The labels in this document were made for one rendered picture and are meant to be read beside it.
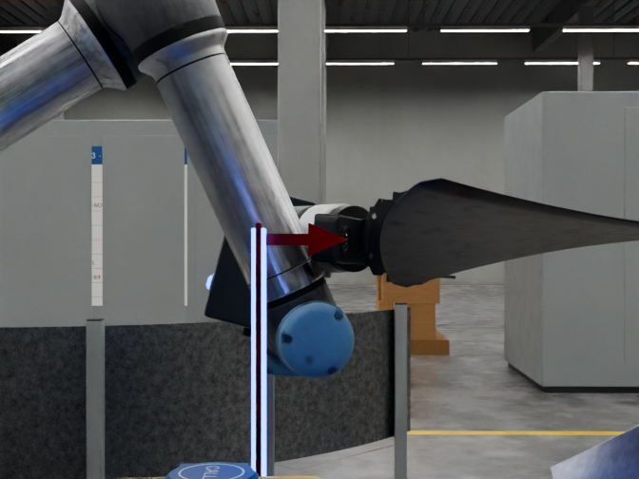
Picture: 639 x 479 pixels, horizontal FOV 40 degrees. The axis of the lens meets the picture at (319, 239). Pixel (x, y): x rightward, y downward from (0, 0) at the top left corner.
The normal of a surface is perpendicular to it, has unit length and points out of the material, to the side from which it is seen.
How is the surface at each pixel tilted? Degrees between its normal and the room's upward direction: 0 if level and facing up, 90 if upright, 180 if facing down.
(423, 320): 90
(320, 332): 90
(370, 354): 90
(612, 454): 55
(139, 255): 90
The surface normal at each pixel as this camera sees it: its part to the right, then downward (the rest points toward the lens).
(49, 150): -0.01, 0.00
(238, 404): 0.48, 0.00
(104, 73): -0.18, 0.84
